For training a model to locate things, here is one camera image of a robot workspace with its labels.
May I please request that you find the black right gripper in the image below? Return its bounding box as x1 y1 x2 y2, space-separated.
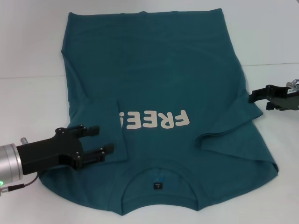
248 85 299 112

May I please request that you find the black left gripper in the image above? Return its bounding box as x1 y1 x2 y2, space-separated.
16 125 115 175

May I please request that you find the left arm connector cable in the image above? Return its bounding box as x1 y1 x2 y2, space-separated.
0 174 39 193

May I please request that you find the teal blue FREE t-shirt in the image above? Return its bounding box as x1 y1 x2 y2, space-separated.
38 8 280 210

